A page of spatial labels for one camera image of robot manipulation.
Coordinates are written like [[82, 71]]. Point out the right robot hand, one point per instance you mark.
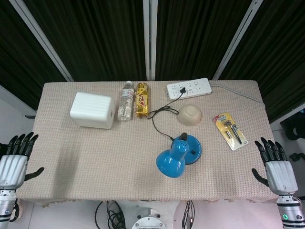
[[281, 171]]

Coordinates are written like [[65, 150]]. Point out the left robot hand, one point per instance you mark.
[[12, 164]]

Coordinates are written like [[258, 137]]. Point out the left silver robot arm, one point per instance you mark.
[[6, 205]]

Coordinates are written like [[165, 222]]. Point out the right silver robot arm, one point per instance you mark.
[[289, 211]]

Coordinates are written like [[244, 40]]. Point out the silver robot base column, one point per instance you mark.
[[149, 220]]

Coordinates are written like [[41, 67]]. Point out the blue desk lamp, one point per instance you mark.
[[177, 156]]

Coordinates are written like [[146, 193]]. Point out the black device on stand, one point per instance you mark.
[[294, 128]]

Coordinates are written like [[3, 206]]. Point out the razor in yellow blister pack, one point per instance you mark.
[[230, 130]]

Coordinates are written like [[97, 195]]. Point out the white ribbed box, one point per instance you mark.
[[91, 110]]

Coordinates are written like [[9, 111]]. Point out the beige upturned bowl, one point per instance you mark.
[[190, 116]]

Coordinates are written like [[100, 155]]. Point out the white power strip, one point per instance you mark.
[[189, 90]]

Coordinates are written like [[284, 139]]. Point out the clear plastic water bottle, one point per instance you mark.
[[125, 102]]

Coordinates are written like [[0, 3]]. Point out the beige woven tablecloth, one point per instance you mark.
[[152, 152]]

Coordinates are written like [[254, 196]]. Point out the gold snack package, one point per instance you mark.
[[142, 100]]

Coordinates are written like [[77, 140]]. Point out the white curtain frame post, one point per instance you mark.
[[41, 39], [238, 39], [150, 39]]

